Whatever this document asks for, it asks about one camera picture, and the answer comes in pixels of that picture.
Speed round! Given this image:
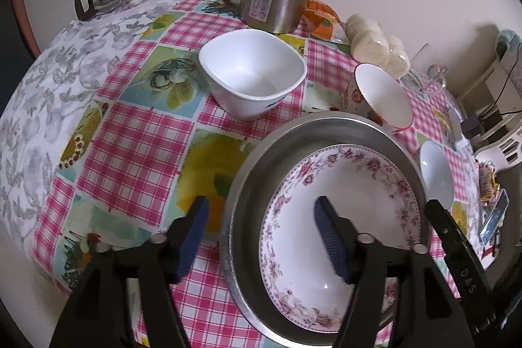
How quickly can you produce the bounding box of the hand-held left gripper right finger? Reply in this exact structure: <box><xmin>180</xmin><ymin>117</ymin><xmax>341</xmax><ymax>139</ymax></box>
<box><xmin>313</xmin><ymin>195</ymin><xmax>471</xmax><ymax>348</ymax></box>

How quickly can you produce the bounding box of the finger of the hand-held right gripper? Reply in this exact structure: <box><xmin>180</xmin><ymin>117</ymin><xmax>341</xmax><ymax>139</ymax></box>
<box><xmin>425</xmin><ymin>199</ymin><xmax>499</xmax><ymax>337</ymax></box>

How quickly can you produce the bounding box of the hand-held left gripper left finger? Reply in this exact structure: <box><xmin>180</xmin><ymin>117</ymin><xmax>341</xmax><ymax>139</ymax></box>
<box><xmin>49</xmin><ymin>195</ymin><xmax>210</xmax><ymax>348</ymax></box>

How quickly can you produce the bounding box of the pink floral round plate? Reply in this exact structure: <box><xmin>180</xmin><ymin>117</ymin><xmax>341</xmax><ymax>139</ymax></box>
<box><xmin>259</xmin><ymin>144</ymin><xmax>425</xmax><ymax>334</ymax></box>

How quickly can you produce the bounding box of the stainless steel plate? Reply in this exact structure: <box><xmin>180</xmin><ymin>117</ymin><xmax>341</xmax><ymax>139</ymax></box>
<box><xmin>220</xmin><ymin>113</ymin><xmax>433</xmax><ymax>348</ymax></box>

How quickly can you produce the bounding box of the pale blue floral bowl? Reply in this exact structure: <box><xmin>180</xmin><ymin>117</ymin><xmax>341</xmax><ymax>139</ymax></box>
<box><xmin>419</xmin><ymin>140</ymin><xmax>454</xmax><ymax>212</ymax></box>

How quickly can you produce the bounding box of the strawberry print bowl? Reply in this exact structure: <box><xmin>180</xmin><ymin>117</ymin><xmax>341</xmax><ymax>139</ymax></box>
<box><xmin>346</xmin><ymin>63</ymin><xmax>413</xmax><ymax>132</ymax></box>

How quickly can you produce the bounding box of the white square bowl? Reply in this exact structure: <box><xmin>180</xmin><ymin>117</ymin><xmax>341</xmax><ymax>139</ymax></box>
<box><xmin>198</xmin><ymin>29</ymin><xmax>308</xmax><ymax>122</ymax></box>

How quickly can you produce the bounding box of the smartphone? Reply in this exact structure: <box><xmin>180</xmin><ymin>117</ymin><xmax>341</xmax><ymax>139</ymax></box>
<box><xmin>479</xmin><ymin>189</ymin><xmax>510</xmax><ymax>245</ymax></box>

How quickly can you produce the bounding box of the yellow candy packet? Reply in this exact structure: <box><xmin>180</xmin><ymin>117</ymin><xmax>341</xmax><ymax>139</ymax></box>
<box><xmin>477</xmin><ymin>162</ymin><xmax>500</xmax><ymax>202</ymax></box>

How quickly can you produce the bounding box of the pink plaid fruit tablecloth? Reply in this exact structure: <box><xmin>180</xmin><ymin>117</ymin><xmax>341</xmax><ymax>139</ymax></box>
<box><xmin>30</xmin><ymin>0</ymin><xmax>490</xmax><ymax>348</ymax></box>

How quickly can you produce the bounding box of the white lattice rack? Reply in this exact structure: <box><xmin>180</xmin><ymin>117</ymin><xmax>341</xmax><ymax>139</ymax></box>
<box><xmin>457</xmin><ymin>58</ymin><xmax>522</xmax><ymax>173</ymax></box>

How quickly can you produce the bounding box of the black charger adapter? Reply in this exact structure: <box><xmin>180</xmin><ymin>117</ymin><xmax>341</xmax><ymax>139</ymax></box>
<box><xmin>461</xmin><ymin>117</ymin><xmax>486</xmax><ymax>139</ymax></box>

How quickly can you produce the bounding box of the clear glass mug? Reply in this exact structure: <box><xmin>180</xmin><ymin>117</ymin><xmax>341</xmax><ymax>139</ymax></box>
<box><xmin>402</xmin><ymin>44</ymin><xmax>447</xmax><ymax>94</ymax></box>

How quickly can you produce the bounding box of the bag of steamed buns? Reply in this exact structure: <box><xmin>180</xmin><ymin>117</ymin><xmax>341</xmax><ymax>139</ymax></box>
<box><xmin>346</xmin><ymin>14</ymin><xmax>410</xmax><ymax>76</ymax></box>

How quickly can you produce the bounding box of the orange snack bag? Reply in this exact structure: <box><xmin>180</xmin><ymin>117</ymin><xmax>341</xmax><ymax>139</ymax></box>
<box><xmin>304</xmin><ymin>0</ymin><xmax>341</xmax><ymax>41</ymax></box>

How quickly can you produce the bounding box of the teal cloth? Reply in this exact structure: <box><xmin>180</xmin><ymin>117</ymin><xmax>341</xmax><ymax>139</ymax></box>
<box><xmin>495</xmin><ymin>29</ymin><xmax>522</xmax><ymax>55</ymax></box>

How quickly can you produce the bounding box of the reddish brown chair back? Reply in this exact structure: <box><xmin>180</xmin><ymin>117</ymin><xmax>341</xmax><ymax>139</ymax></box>
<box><xmin>9</xmin><ymin>0</ymin><xmax>41</xmax><ymax>55</ymax></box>

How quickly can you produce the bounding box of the black charger cable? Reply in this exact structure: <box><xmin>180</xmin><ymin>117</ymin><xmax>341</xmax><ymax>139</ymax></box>
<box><xmin>481</xmin><ymin>46</ymin><xmax>522</xmax><ymax>120</ymax></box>

